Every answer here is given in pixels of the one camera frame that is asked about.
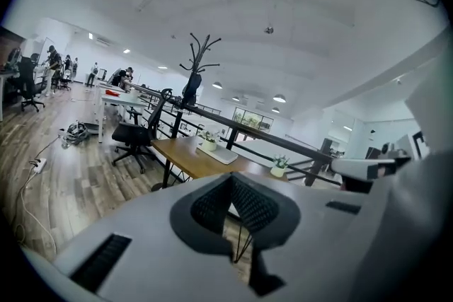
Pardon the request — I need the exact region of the white floor cable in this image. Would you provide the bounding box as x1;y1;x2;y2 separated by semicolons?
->
6;133;67;255

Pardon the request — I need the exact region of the white power strip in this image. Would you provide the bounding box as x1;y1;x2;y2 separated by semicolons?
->
29;157;48;175

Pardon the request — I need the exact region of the black mesh office chair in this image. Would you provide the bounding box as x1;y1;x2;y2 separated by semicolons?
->
110;88;174;175

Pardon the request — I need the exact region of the wooden table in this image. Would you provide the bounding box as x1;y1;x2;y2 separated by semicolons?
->
150;135;292;192

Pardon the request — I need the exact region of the black metal railing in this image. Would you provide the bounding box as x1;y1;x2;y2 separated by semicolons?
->
124;81;343;187

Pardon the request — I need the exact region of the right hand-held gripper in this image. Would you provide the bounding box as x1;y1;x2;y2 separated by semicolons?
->
331;54;453;194

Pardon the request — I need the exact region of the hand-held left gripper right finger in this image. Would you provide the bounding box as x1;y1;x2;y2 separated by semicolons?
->
230;172;371;302

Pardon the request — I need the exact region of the white desk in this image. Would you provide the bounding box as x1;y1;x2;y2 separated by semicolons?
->
94;80;148;144

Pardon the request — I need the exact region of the white tray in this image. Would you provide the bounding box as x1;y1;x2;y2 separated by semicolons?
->
195;142;240;165

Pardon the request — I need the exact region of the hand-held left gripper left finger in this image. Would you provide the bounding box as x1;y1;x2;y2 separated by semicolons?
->
52;172;249;302

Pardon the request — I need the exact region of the white potted flower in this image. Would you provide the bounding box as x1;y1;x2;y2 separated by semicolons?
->
270;153;290;178
200;129;221;153

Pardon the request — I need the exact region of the black coat rack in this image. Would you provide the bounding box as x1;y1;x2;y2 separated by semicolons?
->
171;33;222;139

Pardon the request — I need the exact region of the bundle of cables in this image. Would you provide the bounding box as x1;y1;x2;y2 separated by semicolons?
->
58;120;90;149

